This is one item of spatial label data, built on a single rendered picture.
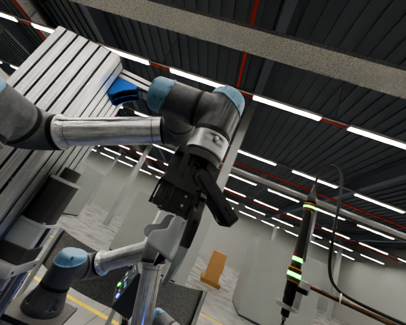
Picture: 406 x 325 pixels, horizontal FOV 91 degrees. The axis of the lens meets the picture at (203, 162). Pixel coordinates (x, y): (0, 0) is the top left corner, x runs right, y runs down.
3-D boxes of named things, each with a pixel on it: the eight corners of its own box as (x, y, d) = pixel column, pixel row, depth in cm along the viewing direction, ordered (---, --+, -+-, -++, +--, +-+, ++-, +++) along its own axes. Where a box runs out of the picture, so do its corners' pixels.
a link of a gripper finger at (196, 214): (170, 248, 31) (186, 200, 36) (180, 252, 31) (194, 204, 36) (182, 242, 27) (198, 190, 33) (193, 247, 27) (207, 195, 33)
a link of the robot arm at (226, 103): (209, 100, 47) (243, 113, 46) (190, 138, 44) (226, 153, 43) (211, 75, 40) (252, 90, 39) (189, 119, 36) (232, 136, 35)
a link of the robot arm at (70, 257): (34, 276, 81) (55, 244, 85) (62, 274, 93) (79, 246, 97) (52, 291, 77) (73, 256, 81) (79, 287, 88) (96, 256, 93)
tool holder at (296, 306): (305, 317, 64) (312, 285, 68) (302, 318, 59) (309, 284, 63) (278, 302, 70) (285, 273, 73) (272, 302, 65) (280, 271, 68)
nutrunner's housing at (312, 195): (291, 319, 65) (319, 191, 79) (289, 320, 62) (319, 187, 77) (279, 312, 67) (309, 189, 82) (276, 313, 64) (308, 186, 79)
